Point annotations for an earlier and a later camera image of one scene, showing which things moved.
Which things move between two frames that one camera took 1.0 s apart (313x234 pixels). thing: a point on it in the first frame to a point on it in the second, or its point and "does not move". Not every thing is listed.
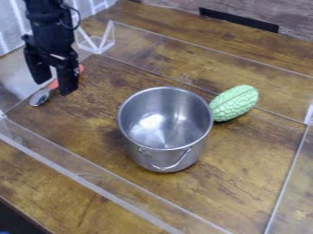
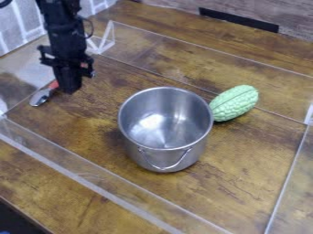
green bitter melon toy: [233, 102] does not move
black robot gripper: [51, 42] to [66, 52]
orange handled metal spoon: [40, 96] does not move
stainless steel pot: [165, 122] does not move
